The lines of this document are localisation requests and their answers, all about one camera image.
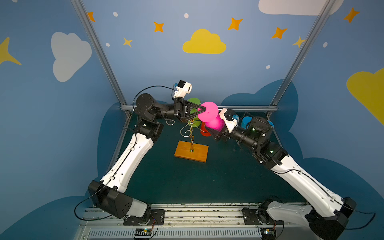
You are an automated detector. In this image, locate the green wine glass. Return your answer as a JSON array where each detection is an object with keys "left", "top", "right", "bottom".
[{"left": 188, "top": 98, "right": 201, "bottom": 128}]

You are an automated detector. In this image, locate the red wine glass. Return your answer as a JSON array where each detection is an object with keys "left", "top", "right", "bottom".
[{"left": 201, "top": 122, "right": 211, "bottom": 137}]

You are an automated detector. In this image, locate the pink wine glass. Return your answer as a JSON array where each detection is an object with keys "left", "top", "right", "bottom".
[{"left": 198, "top": 102, "right": 225, "bottom": 131}]

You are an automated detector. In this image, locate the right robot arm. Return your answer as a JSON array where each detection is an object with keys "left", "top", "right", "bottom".
[{"left": 205, "top": 115, "right": 357, "bottom": 240}]

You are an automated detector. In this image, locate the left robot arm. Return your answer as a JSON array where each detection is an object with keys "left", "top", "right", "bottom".
[{"left": 88, "top": 81, "right": 206, "bottom": 225}]

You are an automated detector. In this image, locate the right small circuit board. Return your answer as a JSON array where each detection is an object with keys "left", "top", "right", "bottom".
[{"left": 261, "top": 228, "right": 277, "bottom": 240}]

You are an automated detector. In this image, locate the small circuit board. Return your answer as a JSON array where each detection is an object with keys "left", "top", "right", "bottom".
[
  {"left": 133, "top": 229, "right": 152, "bottom": 240},
  {"left": 261, "top": 228, "right": 277, "bottom": 240}
]

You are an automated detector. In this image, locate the left small circuit board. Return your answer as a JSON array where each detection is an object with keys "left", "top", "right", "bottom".
[{"left": 133, "top": 229, "right": 152, "bottom": 240}]

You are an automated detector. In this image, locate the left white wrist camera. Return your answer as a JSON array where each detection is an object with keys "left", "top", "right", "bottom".
[{"left": 173, "top": 80, "right": 193, "bottom": 98}]

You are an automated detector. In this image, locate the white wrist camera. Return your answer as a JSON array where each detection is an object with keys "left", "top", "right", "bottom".
[
  {"left": 219, "top": 108, "right": 239, "bottom": 133},
  {"left": 173, "top": 80, "right": 193, "bottom": 98}
]

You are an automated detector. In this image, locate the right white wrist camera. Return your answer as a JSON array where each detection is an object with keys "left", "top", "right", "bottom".
[{"left": 219, "top": 108, "right": 239, "bottom": 133}]

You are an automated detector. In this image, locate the wooden base wire glass rack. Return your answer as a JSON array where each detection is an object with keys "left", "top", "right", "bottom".
[{"left": 174, "top": 120, "right": 209, "bottom": 163}]

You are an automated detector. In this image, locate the left aluminium frame post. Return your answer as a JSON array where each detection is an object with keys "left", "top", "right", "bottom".
[{"left": 71, "top": 0, "right": 127, "bottom": 107}]

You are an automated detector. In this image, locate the aluminium frame post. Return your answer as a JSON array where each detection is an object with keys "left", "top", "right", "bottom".
[
  {"left": 266, "top": 0, "right": 337, "bottom": 118},
  {"left": 71, "top": 0, "right": 127, "bottom": 107}
]

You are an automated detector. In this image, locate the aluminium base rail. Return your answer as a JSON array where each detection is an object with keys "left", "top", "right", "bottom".
[{"left": 74, "top": 203, "right": 319, "bottom": 240}]

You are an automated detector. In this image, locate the right aluminium frame post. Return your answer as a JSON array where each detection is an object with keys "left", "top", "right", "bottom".
[{"left": 266, "top": 0, "right": 337, "bottom": 118}]

